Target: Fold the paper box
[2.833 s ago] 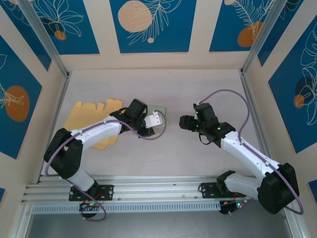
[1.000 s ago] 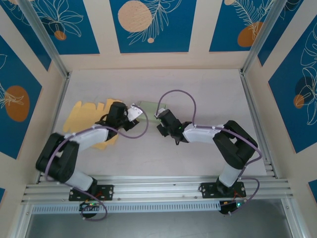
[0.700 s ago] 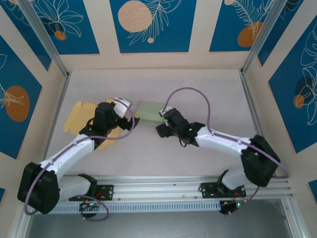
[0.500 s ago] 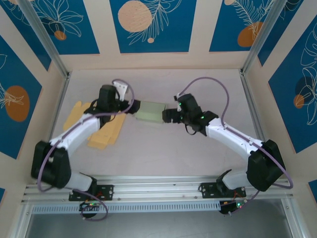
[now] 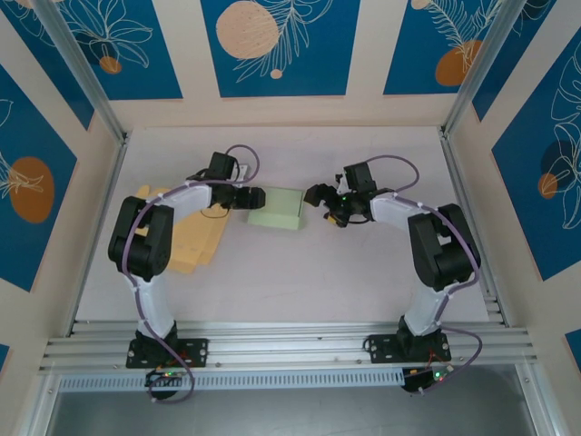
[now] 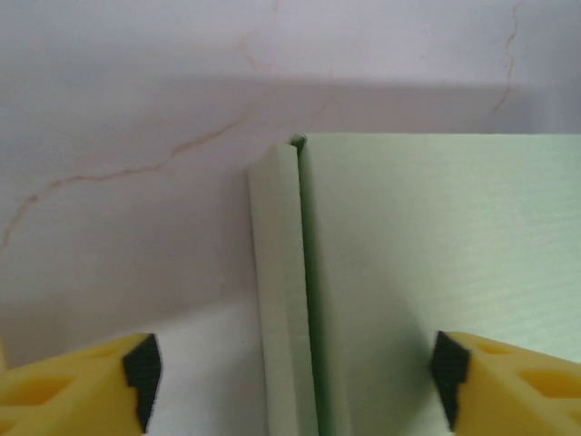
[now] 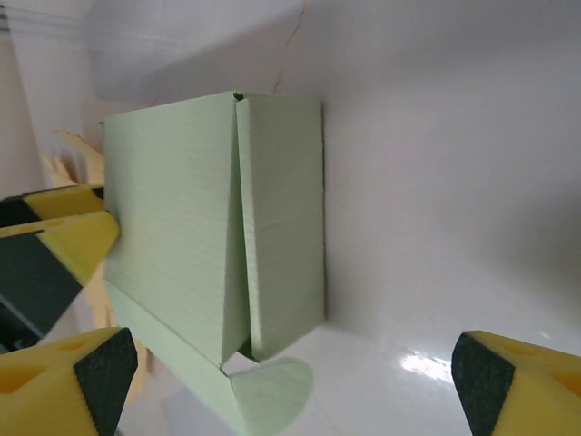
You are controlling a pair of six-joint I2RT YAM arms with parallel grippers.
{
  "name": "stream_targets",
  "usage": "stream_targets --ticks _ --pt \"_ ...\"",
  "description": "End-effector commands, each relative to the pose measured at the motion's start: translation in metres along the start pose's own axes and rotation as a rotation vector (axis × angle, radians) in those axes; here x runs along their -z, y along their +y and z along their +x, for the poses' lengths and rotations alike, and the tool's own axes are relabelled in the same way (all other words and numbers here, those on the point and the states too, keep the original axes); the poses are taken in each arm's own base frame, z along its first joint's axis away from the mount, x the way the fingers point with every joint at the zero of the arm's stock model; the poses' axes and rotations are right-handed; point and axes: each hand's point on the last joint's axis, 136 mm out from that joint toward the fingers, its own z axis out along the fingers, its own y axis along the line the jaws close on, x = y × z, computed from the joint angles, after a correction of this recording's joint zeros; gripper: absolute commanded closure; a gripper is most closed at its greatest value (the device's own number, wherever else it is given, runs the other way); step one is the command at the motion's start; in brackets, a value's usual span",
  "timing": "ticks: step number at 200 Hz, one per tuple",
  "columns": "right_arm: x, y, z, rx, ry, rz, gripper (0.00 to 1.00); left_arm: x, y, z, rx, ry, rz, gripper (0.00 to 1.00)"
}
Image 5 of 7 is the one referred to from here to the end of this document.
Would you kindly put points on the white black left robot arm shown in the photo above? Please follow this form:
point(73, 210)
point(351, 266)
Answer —
point(154, 304)

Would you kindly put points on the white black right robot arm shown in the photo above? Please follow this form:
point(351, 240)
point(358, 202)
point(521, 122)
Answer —
point(426, 309)

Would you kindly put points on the small electronics board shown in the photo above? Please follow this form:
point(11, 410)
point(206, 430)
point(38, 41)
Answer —
point(163, 376)
point(422, 379)

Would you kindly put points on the aluminium side rail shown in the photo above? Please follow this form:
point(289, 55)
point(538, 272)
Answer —
point(492, 300)
point(112, 181)

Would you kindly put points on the aluminium mounting rail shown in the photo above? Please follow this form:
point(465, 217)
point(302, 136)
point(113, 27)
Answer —
point(281, 345)

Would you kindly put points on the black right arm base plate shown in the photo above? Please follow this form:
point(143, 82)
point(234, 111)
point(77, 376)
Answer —
point(381, 349)

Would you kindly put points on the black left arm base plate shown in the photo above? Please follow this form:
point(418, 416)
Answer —
point(199, 352)

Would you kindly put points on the aluminium frame post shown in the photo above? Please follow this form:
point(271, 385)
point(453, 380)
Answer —
point(89, 77)
point(479, 68)

